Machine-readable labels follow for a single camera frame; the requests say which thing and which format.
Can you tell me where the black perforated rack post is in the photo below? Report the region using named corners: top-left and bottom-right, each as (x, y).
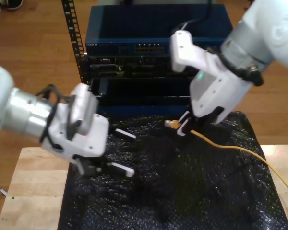
top-left (61, 0), bottom-right (92, 84)

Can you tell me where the blue base panel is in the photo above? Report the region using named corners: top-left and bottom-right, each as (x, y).
top-left (97, 105), bottom-right (190, 117)

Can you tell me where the black bubble mat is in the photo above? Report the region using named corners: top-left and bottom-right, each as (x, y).
top-left (57, 111), bottom-right (288, 230)

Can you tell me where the black rack server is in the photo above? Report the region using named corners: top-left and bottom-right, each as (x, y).
top-left (78, 55), bottom-right (200, 79)

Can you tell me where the blue network switch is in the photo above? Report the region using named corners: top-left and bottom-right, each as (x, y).
top-left (85, 4), bottom-right (234, 58)

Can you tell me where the black shoe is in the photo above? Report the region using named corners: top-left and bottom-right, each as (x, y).
top-left (6, 0), bottom-right (25, 10)

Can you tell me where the yellow network cable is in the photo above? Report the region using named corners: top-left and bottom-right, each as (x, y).
top-left (163, 119), bottom-right (288, 216)

